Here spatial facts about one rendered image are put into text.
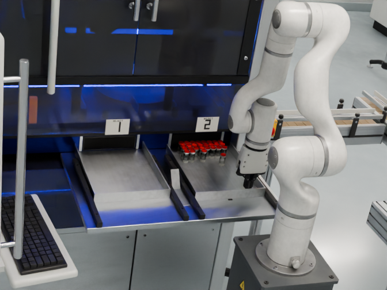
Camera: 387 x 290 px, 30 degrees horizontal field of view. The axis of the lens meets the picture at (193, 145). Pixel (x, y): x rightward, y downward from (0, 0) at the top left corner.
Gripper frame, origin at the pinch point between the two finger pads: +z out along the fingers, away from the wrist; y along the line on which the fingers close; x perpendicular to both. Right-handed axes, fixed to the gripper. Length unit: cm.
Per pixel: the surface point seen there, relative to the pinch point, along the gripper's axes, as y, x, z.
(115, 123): 42, -27, -11
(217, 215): 15.1, 11.2, 4.3
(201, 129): 9.1, -26.9, -7.5
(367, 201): -146, -114, 93
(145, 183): 33.7, -10.8, 4.3
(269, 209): -4.6, 10.2, 4.3
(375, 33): -338, -412, 96
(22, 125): 81, 25, -38
